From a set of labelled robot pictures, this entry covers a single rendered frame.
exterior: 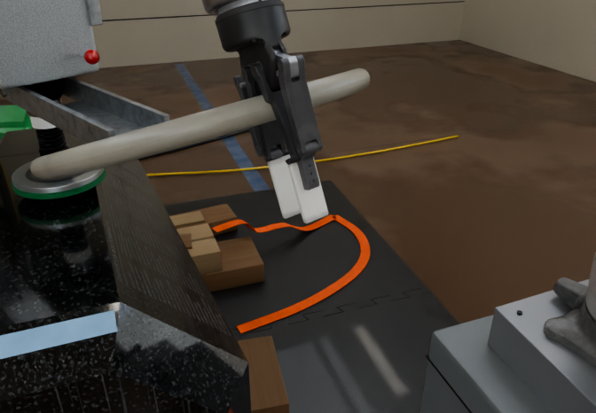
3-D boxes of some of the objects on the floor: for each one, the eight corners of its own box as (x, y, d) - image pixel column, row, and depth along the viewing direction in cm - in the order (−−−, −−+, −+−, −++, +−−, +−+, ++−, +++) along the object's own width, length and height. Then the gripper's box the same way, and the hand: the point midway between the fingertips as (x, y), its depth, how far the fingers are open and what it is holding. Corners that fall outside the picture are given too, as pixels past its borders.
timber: (289, 431, 162) (289, 403, 156) (251, 438, 160) (249, 410, 154) (272, 360, 188) (271, 334, 183) (239, 366, 186) (237, 340, 180)
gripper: (318, -24, 49) (376, 212, 54) (247, 19, 65) (297, 200, 69) (247, -12, 46) (315, 238, 51) (191, 31, 61) (247, 220, 66)
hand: (298, 189), depth 59 cm, fingers closed on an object, 4 cm apart
